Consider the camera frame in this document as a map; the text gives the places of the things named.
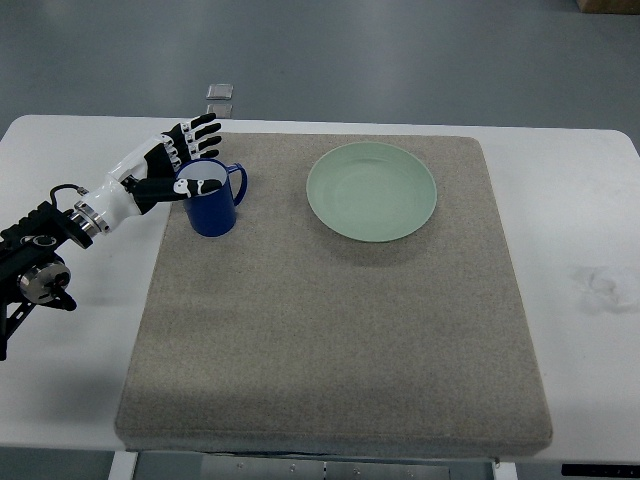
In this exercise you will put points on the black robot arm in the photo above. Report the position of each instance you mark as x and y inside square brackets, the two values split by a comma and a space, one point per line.
[32, 273]

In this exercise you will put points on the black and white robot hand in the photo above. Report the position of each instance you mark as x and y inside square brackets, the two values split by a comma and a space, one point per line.
[148, 176]

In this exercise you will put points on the upper floor socket plate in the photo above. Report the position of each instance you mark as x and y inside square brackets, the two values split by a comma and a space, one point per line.
[219, 92]

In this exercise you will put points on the blue enamel mug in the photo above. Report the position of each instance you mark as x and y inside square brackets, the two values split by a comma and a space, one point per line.
[212, 210]

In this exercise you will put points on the black control panel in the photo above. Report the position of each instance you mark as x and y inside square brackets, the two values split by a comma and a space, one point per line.
[601, 471]

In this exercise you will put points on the beige felt mat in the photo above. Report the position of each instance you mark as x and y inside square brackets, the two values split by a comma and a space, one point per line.
[283, 336]

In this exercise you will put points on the metal table frame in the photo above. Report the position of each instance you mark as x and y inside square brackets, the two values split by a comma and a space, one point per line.
[191, 466]

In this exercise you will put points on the light green plate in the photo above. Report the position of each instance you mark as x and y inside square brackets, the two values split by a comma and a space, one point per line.
[371, 192]

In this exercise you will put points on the cardboard box corner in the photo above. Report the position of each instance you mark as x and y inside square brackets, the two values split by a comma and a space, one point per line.
[621, 7]

